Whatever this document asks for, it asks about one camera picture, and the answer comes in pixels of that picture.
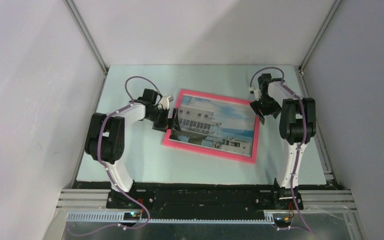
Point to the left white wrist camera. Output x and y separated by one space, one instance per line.
165 101

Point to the aluminium front rail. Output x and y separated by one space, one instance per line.
90 205

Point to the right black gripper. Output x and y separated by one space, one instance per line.
274 109

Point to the right aluminium corner post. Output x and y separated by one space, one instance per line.
320 33

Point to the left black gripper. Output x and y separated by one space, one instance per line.
168 123

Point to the orange wooden picture frame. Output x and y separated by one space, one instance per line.
212 154

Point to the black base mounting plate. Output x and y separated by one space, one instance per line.
201 193

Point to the building and sky photo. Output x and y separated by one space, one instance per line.
218 126

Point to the left aluminium corner post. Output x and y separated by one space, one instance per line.
86 34

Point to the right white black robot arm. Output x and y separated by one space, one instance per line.
297 126

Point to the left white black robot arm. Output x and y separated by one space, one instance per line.
105 140

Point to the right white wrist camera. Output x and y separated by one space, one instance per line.
255 92

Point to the aluminium corner post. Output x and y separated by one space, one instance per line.
320 33
86 34

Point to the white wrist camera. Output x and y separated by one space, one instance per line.
165 101
255 92

